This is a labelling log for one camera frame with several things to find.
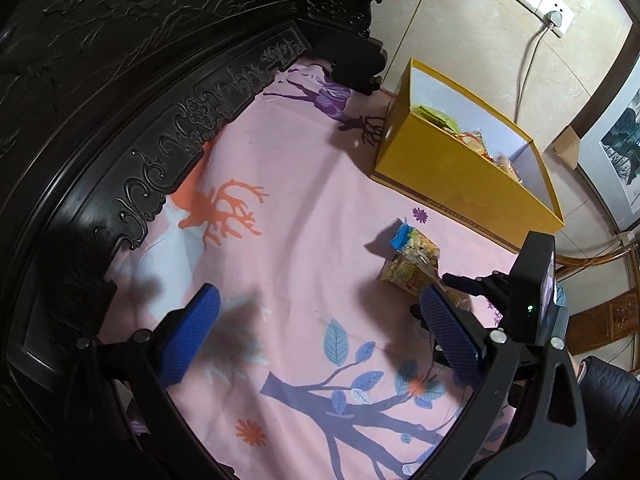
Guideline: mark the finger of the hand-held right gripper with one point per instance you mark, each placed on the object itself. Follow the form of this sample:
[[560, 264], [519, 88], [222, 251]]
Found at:
[[417, 313], [465, 283]]

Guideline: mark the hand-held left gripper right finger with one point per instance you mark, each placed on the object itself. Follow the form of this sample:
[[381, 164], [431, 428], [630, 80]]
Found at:
[[450, 335]]

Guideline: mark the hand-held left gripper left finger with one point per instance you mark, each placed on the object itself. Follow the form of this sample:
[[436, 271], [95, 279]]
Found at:
[[192, 335]]

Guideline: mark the yellow-print pale cracker packet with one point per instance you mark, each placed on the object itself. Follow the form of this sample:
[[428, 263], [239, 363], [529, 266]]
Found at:
[[407, 275]]

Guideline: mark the blue-topped pale cracker packet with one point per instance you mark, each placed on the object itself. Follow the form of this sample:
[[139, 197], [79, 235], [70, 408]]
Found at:
[[417, 247]]

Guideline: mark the yellow cardboard box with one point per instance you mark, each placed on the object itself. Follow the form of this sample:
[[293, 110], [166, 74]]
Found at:
[[450, 185]]

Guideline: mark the yellow-green long packet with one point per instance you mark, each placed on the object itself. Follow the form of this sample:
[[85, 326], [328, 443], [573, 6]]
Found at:
[[435, 115]]

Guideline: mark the person's right forearm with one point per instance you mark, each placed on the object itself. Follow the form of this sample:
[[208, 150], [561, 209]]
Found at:
[[610, 390]]

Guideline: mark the wooden armchair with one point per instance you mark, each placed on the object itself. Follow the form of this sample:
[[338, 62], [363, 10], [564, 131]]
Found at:
[[620, 315]]

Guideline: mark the cardboard corner protector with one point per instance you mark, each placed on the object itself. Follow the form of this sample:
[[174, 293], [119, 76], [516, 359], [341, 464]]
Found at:
[[567, 145]]

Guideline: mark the pink floral printed blanket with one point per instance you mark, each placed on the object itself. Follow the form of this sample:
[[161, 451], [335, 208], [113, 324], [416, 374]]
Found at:
[[300, 210]]

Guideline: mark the framed lotus painting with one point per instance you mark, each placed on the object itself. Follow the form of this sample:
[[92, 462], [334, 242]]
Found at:
[[625, 145]]

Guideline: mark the dark carved wooden bench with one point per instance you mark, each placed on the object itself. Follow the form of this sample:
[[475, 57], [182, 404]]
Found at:
[[100, 85]]

